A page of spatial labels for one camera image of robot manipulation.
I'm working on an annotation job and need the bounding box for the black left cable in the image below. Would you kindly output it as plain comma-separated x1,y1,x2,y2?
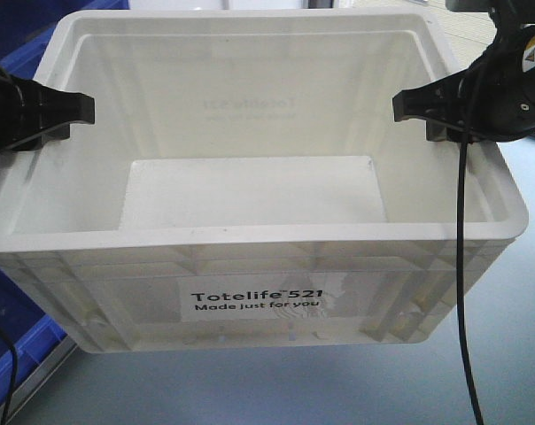
0,316,19,425

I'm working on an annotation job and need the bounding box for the black right cable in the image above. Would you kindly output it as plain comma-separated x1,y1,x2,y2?
453,30,485,425

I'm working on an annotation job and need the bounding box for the black cable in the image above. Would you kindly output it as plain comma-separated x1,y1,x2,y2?
0,316,19,425
453,30,485,425

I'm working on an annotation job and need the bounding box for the white Totelife plastic bin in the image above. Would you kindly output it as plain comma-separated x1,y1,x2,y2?
0,9,530,354

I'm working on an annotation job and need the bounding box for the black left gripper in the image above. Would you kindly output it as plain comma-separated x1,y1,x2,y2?
0,66,95,153

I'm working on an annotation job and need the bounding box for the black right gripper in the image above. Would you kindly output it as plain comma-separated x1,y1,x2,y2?
392,1,535,143

